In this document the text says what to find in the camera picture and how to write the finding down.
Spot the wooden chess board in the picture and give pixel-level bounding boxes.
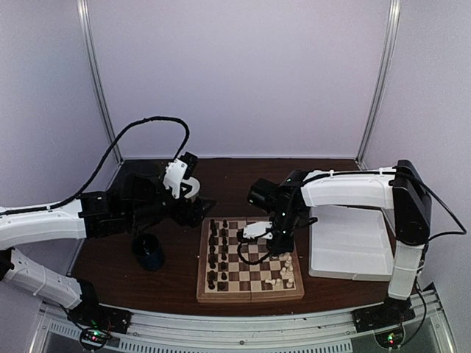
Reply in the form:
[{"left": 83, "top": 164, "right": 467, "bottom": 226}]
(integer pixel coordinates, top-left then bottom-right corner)
[{"left": 196, "top": 217, "right": 305, "bottom": 304}]

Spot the white plastic compartment tray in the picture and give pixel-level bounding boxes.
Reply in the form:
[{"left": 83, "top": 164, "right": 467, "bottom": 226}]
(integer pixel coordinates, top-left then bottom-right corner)
[{"left": 308, "top": 206, "right": 393, "bottom": 282}]

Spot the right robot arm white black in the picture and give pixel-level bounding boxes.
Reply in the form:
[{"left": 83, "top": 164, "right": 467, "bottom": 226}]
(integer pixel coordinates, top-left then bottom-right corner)
[{"left": 238, "top": 160, "right": 431, "bottom": 325}]

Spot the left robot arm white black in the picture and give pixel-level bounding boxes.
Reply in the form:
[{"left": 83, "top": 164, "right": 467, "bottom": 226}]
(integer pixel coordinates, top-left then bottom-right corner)
[{"left": 1, "top": 173, "right": 216, "bottom": 327}]

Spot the row of white chess pieces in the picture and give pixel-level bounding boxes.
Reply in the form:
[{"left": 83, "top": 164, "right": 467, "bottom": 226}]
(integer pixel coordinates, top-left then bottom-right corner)
[{"left": 272, "top": 254, "right": 294, "bottom": 290}]

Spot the white ceramic bowl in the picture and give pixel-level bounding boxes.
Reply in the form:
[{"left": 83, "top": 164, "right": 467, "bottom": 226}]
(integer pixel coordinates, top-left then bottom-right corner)
[{"left": 180, "top": 176, "right": 200, "bottom": 202}]

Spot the dark blue mug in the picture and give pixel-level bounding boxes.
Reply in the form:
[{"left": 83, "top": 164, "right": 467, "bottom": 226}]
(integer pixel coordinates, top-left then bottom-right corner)
[{"left": 131, "top": 233, "right": 165, "bottom": 271}]

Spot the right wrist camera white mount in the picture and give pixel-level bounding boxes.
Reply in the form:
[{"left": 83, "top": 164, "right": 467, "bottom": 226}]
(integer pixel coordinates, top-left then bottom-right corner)
[{"left": 238, "top": 221, "right": 273, "bottom": 242}]

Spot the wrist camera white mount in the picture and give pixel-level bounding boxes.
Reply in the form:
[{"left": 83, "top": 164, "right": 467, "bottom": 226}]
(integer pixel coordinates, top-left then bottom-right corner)
[
  {"left": 163, "top": 152, "right": 198, "bottom": 199},
  {"left": 238, "top": 221, "right": 273, "bottom": 242}
]

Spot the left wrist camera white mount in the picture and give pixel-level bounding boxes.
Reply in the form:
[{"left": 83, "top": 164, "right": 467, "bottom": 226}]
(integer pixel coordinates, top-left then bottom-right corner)
[{"left": 163, "top": 152, "right": 198, "bottom": 199}]

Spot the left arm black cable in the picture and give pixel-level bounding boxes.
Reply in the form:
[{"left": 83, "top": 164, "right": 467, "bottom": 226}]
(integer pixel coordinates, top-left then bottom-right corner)
[{"left": 0, "top": 116, "right": 191, "bottom": 218}]

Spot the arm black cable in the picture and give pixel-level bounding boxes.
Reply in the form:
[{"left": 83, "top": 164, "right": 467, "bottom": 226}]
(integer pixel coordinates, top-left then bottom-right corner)
[
  {"left": 0, "top": 116, "right": 191, "bottom": 218},
  {"left": 237, "top": 176, "right": 468, "bottom": 332}
]

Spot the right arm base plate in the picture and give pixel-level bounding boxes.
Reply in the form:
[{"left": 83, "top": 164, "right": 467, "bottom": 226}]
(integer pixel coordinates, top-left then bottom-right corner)
[{"left": 352, "top": 303, "right": 416, "bottom": 332}]

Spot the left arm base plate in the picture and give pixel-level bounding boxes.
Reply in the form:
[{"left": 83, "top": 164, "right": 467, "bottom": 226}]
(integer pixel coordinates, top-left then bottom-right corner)
[{"left": 67, "top": 305, "right": 132, "bottom": 334}]

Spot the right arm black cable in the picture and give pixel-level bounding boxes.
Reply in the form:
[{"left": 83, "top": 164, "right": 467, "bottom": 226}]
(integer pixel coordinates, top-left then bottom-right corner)
[{"left": 237, "top": 176, "right": 468, "bottom": 332}]

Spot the left aluminium frame post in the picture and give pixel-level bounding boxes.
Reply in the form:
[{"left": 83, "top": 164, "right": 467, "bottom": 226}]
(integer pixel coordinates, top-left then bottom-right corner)
[{"left": 77, "top": 0, "right": 116, "bottom": 143}]

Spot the aluminium frame post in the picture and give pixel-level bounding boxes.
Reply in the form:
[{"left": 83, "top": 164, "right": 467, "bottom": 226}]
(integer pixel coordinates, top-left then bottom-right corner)
[
  {"left": 355, "top": 0, "right": 401, "bottom": 169},
  {"left": 77, "top": 0, "right": 116, "bottom": 143}
]

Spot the right aluminium frame post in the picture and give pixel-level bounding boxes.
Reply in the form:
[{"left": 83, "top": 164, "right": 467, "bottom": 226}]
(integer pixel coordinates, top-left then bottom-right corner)
[{"left": 355, "top": 0, "right": 401, "bottom": 169}]

